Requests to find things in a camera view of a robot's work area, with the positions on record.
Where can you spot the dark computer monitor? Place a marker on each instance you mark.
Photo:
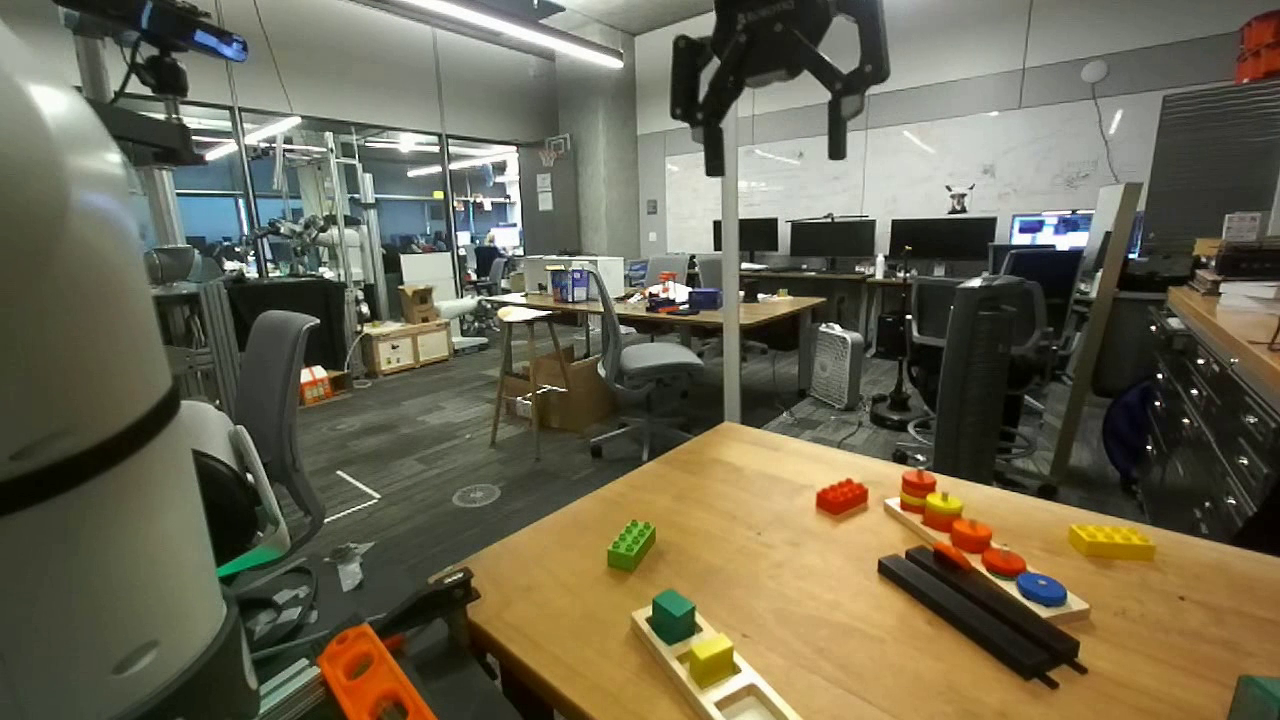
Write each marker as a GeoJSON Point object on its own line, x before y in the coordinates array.
{"type": "Point", "coordinates": [834, 238]}
{"type": "Point", "coordinates": [746, 238]}
{"type": "Point", "coordinates": [941, 238]}

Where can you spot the leaning wooden plank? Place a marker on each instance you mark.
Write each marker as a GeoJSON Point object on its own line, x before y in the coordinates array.
{"type": "Point", "coordinates": [1097, 323]}

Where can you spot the wooden peg platform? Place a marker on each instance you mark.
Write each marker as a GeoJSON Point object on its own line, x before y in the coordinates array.
{"type": "Point", "coordinates": [1074, 609]}

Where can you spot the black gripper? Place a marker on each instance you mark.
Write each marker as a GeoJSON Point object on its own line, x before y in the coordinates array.
{"type": "Point", "coordinates": [787, 28]}

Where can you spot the small green block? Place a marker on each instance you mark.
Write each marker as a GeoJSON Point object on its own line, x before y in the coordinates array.
{"type": "Point", "coordinates": [1256, 701]}

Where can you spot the black drawer cabinet wooden top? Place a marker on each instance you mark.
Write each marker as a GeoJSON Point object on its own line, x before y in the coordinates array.
{"type": "Point", "coordinates": [1213, 400]}

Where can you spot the ceiling light strip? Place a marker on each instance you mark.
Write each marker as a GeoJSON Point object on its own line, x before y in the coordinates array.
{"type": "Point", "coordinates": [513, 32]}

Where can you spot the lit computer monitor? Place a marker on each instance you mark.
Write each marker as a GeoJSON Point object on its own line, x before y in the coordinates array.
{"type": "Point", "coordinates": [1050, 230]}

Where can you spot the wooden shape sorter board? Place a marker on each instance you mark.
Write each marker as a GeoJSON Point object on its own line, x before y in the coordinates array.
{"type": "Point", "coordinates": [662, 643]}

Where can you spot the brown cardboard floor box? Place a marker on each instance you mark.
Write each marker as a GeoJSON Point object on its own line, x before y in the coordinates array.
{"type": "Point", "coordinates": [575, 395]}

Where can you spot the orange plastic object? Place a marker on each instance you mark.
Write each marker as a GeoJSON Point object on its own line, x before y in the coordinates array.
{"type": "Point", "coordinates": [364, 675]}

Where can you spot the red toy brick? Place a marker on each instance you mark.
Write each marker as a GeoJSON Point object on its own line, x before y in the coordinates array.
{"type": "Point", "coordinates": [841, 498]}

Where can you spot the black rectangular block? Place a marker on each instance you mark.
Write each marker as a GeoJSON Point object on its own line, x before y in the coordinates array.
{"type": "Point", "coordinates": [985, 622]}

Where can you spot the yellow shape sorter cube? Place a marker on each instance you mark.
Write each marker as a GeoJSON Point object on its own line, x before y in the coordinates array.
{"type": "Point", "coordinates": [709, 657]}

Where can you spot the gray office chair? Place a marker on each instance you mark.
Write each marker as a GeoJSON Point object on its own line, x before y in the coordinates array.
{"type": "Point", "coordinates": [653, 363]}

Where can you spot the green toy brick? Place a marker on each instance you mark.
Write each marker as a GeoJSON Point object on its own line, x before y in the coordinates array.
{"type": "Point", "coordinates": [628, 547]}

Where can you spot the white frame pole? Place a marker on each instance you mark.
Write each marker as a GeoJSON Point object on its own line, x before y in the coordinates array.
{"type": "Point", "coordinates": [729, 293]}

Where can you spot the orange storage box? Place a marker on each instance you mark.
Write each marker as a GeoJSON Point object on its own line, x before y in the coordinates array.
{"type": "Point", "coordinates": [1260, 46]}

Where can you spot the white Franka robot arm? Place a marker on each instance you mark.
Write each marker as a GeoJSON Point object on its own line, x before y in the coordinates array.
{"type": "Point", "coordinates": [95, 400]}

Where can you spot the green shape sorter cube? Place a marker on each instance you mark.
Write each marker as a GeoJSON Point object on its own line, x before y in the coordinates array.
{"type": "Point", "coordinates": [674, 615]}

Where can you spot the gray computer tower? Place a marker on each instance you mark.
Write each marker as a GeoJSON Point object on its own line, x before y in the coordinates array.
{"type": "Point", "coordinates": [838, 365]}

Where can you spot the yellow toy brick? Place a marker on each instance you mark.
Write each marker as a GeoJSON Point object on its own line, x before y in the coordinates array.
{"type": "Point", "coordinates": [1111, 541]}

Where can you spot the black overhead camera device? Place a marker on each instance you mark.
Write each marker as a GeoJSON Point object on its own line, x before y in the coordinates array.
{"type": "Point", "coordinates": [162, 27]}

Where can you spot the wooden office desk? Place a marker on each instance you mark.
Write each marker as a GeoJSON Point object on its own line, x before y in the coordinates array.
{"type": "Point", "coordinates": [746, 312]}

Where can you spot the black office chair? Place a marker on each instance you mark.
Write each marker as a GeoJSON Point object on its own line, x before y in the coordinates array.
{"type": "Point", "coordinates": [985, 372]}

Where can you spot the gray padded chair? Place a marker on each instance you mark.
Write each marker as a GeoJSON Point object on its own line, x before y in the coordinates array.
{"type": "Point", "coordinates": [272, 400]}

